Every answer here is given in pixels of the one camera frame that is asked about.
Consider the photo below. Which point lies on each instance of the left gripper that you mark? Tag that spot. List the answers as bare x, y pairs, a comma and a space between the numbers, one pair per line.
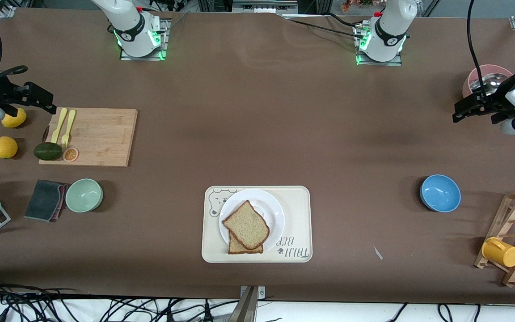
492, 101

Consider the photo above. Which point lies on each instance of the white round plate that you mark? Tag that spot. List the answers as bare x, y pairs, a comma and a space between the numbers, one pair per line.
268, 210

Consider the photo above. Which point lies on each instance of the large pale bread slice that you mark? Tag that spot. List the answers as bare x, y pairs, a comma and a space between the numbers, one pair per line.
246, 226

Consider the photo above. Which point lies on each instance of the bread slice with dark crust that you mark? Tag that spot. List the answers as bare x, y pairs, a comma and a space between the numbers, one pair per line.
236, 249

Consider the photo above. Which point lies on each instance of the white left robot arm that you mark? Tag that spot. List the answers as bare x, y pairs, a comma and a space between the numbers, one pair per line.
389, 31

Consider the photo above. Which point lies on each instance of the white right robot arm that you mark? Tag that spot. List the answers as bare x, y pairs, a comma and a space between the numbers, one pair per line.
132, 27

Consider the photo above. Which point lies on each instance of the yellow lemon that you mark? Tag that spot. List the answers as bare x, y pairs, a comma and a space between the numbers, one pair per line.
16, 121

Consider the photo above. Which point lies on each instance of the metal scoop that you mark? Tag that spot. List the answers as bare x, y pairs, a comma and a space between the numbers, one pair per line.
492, 81

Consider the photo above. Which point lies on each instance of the yellow plastic knife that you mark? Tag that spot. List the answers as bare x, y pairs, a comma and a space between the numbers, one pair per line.
59, 125

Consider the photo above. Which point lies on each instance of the pink bowl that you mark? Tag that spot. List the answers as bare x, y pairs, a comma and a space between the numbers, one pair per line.
485, 69

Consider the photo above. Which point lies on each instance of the yellow plastic fork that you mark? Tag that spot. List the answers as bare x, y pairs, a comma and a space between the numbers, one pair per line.
68, 127

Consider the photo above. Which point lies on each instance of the lower lemon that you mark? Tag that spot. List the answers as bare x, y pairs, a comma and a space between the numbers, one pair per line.
5, 147

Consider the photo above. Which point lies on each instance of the green avocado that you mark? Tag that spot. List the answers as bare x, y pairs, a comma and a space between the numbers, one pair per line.
48, 151

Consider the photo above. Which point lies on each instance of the orange slice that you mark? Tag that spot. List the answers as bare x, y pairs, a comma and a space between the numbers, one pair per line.
70, 154

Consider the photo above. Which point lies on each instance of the wooden cutting board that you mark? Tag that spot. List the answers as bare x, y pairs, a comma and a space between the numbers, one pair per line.
105, 134

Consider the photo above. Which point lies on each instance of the blue bowl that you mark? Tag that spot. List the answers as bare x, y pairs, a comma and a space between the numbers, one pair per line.
440, 193

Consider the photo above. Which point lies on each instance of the grey folded cloth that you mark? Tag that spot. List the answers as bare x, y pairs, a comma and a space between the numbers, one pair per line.
43, 199

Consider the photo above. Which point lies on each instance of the wooden mug rack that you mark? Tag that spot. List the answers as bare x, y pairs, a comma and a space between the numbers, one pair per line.
505, 210

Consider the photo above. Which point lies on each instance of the pale green bowl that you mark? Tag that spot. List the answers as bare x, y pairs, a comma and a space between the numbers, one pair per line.
84, 195

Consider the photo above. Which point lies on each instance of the yellow mug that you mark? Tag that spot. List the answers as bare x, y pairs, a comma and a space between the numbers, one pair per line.
501, 252

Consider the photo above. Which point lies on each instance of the small white paper scrap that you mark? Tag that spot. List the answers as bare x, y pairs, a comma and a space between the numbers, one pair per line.
377, 252

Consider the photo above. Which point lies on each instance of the cream bear tray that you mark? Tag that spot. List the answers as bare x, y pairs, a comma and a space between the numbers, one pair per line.
297, 205

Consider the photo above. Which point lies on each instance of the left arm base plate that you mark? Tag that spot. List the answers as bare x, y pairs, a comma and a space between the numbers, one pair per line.
396, 63

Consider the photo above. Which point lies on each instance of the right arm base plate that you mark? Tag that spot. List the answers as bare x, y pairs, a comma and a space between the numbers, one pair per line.
164, 31

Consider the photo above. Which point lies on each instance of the metal table bracket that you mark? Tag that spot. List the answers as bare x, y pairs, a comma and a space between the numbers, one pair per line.
248, 304

